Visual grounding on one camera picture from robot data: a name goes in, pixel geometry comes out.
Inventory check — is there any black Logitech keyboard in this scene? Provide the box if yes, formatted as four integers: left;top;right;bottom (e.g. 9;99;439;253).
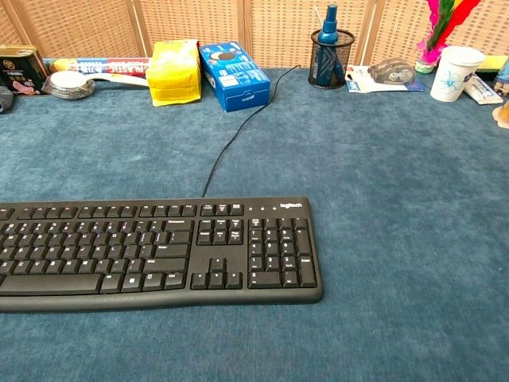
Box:
0;196;324;316

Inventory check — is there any black keyboard cable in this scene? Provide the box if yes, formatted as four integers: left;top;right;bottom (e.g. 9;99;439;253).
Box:
201;64;302;199

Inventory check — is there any luncheon meat tin can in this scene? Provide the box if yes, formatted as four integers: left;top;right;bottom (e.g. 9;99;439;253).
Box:
0;45;52;97

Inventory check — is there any black mesh pen holder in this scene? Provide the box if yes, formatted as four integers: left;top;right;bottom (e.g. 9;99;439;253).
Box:
308;28;356;90

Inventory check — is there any yellow snack box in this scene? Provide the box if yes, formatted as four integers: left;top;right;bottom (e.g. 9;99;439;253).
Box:
145;39;203;108

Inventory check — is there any white paper cup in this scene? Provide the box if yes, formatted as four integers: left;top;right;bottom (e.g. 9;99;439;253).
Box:
429;45;487;103

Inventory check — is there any yellow sponge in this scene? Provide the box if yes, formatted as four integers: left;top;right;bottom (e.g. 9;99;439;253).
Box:
476;55;509;73

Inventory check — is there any orange jelly cup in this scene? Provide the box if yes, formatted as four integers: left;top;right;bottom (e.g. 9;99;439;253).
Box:
492;100;509;129

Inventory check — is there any plastic wrap long box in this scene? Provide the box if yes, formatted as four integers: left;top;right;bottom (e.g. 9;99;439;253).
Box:
42;57;154;76

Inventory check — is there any grey crumpled rag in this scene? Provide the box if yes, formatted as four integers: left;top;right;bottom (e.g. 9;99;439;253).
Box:
0;84;15;115

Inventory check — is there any blue table cloth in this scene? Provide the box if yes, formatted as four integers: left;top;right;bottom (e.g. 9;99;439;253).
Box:
0;66;509;382

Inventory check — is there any blue spray bottle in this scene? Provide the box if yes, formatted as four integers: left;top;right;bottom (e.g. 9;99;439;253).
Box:
321;4;340;45

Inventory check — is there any white brush handle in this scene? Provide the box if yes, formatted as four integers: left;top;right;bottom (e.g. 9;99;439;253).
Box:
94;71;151;88

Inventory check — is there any white toothpaste tube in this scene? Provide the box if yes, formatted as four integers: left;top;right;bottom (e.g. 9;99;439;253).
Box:
462;72;504;106

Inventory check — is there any blue Oreo cookie box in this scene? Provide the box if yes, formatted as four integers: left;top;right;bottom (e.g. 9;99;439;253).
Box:
197;40;272;114

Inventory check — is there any woven rattan folding screen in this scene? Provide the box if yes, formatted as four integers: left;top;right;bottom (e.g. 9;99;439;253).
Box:
0;0;509;69

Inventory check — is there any colourful feather shuttlecock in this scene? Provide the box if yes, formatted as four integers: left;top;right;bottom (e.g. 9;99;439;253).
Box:
414;0;483;75

